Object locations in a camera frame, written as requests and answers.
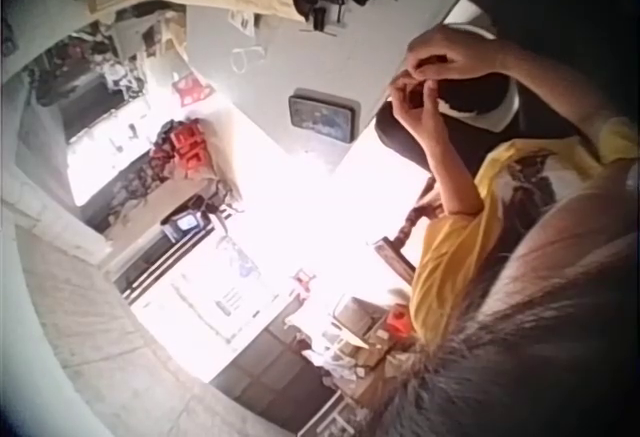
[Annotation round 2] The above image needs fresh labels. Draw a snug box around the person's left hand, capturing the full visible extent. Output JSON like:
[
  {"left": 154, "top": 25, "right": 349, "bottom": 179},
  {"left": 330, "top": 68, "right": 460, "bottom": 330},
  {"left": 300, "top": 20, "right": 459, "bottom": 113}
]
[{"left": 388, "top": 70, "right": 450, "bottom": 144}]

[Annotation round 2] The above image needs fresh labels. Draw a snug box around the person's right hand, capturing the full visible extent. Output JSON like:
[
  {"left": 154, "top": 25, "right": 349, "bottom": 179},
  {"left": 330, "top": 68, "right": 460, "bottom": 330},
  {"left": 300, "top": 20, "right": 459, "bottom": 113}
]
[{"left": 405, "top": 23, "right": 505, "bottom": 83}]

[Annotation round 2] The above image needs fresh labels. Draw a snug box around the small dark brown object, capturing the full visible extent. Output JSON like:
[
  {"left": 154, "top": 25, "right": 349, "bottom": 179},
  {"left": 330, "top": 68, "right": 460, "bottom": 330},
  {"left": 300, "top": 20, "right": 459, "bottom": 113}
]
[{"left": 404, "top": 56, "right": 449, "bottom": 111}]

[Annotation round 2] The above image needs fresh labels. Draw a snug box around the tablet in grey case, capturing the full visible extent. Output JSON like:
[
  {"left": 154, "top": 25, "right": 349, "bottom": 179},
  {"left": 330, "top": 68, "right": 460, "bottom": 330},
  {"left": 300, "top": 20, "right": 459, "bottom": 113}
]
[{"left": 287, "top": 87, "right": 361, "bottom": 145}]

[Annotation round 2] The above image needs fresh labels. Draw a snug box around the dark wooden chair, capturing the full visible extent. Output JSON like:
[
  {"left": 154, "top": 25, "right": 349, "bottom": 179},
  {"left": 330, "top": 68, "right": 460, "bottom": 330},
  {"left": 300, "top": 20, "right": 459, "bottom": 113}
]
[{"left": 372, "top": 176, "right": 446, "bottom": 286}]

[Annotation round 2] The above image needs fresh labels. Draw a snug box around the printed paper sheet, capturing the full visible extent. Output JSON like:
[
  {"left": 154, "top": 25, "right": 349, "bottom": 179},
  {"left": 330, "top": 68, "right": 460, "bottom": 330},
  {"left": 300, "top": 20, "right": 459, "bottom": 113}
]
[{"left": 227, "top": 8, "right": 257, "bottom": 37}]

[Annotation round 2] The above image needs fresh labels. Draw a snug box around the red patterned box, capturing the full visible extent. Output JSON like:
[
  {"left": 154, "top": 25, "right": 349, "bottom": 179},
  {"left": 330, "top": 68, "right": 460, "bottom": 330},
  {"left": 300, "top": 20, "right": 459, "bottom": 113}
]
[{"left": 170, "top": 70, "right": 215, "bottom": 107}]

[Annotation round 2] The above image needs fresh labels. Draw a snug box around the bag with red print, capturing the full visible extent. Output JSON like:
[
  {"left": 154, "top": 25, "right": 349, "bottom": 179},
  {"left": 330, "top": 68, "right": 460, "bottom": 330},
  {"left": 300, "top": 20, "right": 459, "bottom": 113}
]
[{"left": 148, "top": 117, "right": 219, "bottom": 184}]

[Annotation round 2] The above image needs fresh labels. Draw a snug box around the small black monitor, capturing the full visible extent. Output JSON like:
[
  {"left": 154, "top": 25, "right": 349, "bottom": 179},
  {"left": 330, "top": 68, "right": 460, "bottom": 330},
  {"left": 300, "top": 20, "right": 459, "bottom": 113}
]
[{"left": 159, "top": 205, "right": 211, "bottom": 244}]

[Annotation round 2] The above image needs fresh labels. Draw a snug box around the cluttered table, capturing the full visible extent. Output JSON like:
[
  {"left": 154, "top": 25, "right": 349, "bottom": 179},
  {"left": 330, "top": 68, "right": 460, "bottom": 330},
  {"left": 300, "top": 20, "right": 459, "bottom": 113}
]
[{"left": 282, "top": 294, "right": 416, "bottom": 437}]

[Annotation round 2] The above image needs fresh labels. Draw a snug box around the cluttered shelf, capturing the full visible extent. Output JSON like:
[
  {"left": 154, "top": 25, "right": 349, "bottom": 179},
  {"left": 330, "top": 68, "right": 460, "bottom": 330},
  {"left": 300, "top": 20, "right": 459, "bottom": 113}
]
[{"left": 27, "top": 16, "right": 151, "bottom": 123}]

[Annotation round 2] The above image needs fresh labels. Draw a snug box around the white cable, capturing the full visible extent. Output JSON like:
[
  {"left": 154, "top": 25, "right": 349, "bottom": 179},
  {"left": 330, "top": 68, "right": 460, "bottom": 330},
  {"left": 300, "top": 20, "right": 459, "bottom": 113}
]
[{"left": 230, "top": 44, "right": 267, "bottom": 74}]

